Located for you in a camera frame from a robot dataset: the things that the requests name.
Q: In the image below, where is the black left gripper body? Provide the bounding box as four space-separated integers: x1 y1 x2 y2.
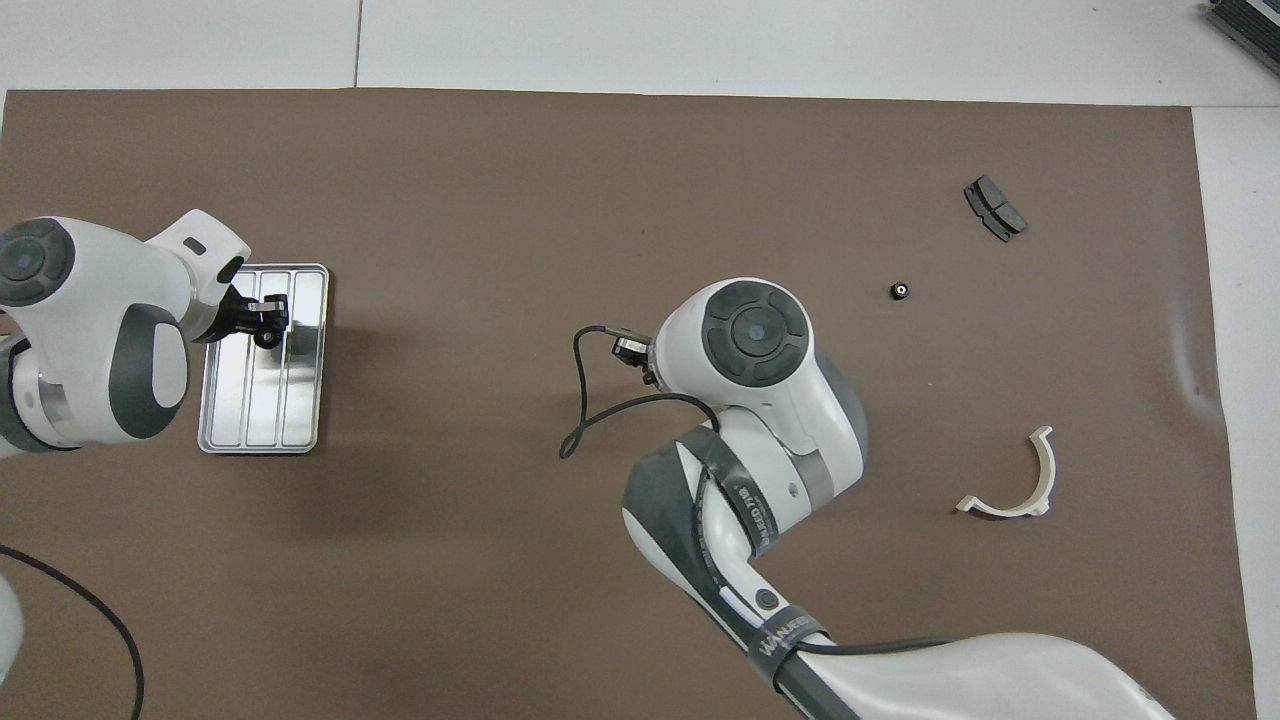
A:
214 284 264 342

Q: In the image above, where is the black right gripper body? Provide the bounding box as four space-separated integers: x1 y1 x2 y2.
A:
611 334 660 388

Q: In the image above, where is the silver metal tray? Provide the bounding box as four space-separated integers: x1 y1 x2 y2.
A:
197 263 331 456

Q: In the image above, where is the brown table mat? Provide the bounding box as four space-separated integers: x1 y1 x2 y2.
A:
0 88 1259 720

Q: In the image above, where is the short dark brake pad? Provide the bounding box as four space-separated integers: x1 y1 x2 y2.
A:
963 175 1029 243

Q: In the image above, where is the grey finned device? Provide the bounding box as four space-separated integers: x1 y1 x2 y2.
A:
1203 0 1280 76

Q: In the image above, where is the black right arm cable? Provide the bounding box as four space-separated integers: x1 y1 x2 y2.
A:
558 324 723 461

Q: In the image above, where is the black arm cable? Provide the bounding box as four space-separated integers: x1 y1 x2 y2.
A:
558 324 723 461
0 543 147 720

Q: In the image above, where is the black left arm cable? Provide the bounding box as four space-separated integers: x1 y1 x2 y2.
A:
0 543 147 720

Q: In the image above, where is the white curved plastic bracket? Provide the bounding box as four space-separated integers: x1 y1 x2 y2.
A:
955 425 1058 519

